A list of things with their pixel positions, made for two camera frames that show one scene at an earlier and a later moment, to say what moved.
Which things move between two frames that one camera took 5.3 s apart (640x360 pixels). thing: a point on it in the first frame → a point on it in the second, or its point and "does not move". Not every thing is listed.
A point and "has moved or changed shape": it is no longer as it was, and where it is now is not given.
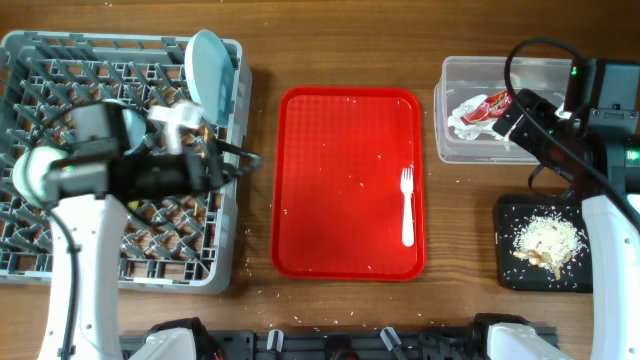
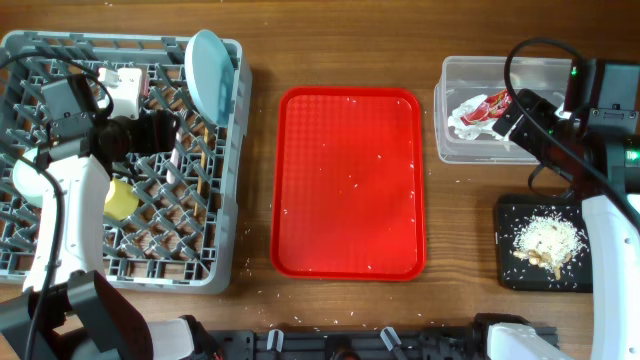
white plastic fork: (407, 183) has moved or changed shape
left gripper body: (163, 174) → (146, 134)
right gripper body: (543, 112) does not move
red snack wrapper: (493, 107) does not move
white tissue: (476, 129) does not move
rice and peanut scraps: (548, 241) does not move
